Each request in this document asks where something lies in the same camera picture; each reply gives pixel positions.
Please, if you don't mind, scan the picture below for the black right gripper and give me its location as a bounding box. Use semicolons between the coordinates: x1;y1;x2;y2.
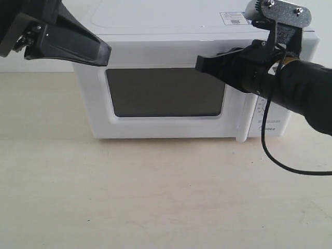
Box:
195;25;303;93

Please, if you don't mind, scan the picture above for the white microwave oven body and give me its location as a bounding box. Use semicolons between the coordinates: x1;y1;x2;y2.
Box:
72;0;321;138

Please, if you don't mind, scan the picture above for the white microwave door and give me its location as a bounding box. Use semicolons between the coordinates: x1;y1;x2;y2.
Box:
73;32;267;142

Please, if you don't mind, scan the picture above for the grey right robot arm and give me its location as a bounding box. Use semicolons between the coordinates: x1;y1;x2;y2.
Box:
195;39;331;135

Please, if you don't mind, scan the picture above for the white appliance control knob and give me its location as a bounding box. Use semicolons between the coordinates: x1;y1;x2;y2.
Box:
259;99;267;115

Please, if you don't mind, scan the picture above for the white printed label sticker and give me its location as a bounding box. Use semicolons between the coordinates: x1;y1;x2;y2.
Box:
220;12;251;26

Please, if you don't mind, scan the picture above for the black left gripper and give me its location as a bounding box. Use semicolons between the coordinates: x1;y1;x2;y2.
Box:
1;1;112;67

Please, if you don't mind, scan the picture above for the black right camera cable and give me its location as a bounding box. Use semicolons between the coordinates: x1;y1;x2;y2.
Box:
260;44;332;176

